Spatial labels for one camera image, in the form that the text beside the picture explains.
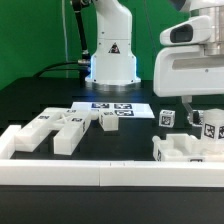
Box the white left fence wall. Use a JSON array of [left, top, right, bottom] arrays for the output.
[[0, 125, 21, 159]]

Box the white front fence wall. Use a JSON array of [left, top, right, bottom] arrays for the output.
[[0, 160, 224, 187]]

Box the white fence wall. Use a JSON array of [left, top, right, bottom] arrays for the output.
[[0, 160, 224, 187], [0, 125, 21, 159]]

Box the small tagged cube right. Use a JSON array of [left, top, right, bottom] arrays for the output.
[[193, 110, 204, 126]]

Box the small tagged cube left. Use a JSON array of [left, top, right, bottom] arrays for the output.
[[159, 110, 175, 128]]

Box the white chair back frame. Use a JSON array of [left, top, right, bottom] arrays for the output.
[[15, 108, 91, 155]]

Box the small tagged cube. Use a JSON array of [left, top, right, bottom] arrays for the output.
[[193, 110, 204, 126], [159, 110, 175, 128]]

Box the white tag base sheet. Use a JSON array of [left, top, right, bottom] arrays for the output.
[[71, 102, 154, 119]]

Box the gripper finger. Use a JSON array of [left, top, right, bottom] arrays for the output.
[[181, 96, 194, 124]]

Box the black hose cable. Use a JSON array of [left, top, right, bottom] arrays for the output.
[[32, 0, 92, 79]]

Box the white chair seat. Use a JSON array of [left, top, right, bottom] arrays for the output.
[[152, 134, 224, 162]]

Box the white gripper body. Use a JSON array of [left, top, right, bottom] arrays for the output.
[[153, 15, 224, 97]]

